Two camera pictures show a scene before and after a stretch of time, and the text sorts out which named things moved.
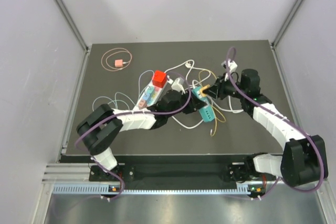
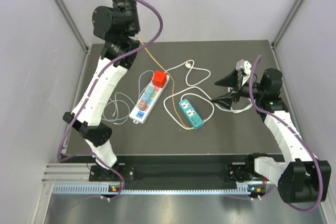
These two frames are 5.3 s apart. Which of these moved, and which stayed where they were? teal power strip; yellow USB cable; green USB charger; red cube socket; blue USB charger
Moved: yellow USB cable; teal power strip
Stayed: green USB charger; blue USB charger; red cube socket
